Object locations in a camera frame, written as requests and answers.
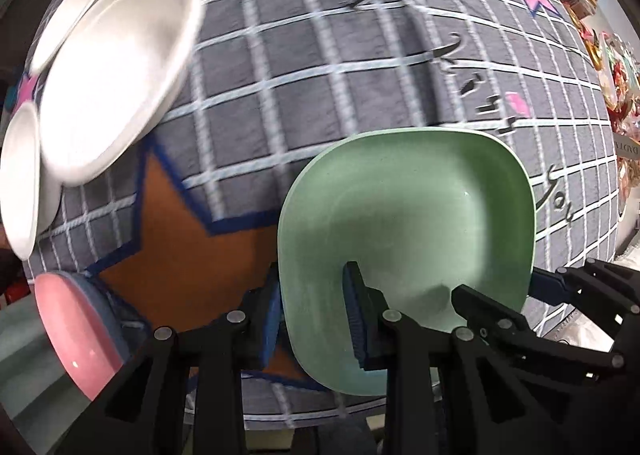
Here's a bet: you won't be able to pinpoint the grey checked star tablecloth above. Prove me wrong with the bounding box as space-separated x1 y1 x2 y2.
15 0 623 431

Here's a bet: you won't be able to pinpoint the white plate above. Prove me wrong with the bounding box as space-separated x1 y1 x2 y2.
29 0 126 73
0 102 63 261

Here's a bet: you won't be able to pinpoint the large white bowl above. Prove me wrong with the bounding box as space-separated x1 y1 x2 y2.
39 0 207 187

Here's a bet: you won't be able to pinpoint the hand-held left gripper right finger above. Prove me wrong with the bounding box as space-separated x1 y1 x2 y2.
341 261 551 455

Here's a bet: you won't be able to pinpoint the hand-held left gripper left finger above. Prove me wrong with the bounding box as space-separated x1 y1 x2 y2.
55 262 283 455

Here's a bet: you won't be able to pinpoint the pink plate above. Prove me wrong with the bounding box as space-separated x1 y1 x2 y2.
34 272 126 398

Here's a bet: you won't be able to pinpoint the colourful shelf ornaments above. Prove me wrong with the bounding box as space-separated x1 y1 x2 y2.
530 0 640 256

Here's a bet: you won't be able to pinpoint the green square plate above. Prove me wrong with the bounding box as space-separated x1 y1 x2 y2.
276 126 537 396

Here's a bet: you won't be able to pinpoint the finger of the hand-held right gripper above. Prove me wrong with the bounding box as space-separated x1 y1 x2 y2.
527 259 640 336
451 284 640 386

